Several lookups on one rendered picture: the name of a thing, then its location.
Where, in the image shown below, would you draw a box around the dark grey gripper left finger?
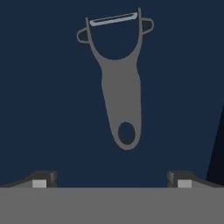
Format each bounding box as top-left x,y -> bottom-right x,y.
0,171 -> 58,189

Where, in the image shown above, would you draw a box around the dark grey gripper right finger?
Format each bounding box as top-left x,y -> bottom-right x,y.
166,170 -> 224,189

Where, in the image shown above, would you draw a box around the grey Y-shaped peeler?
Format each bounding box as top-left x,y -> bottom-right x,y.
76,7 -> 155,151

